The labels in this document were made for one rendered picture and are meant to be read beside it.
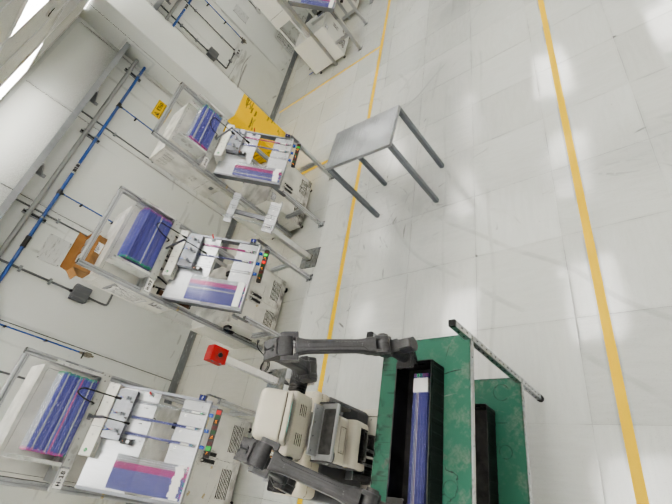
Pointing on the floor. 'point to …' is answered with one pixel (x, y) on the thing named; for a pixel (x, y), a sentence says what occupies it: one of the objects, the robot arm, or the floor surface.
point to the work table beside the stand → (381, 138)
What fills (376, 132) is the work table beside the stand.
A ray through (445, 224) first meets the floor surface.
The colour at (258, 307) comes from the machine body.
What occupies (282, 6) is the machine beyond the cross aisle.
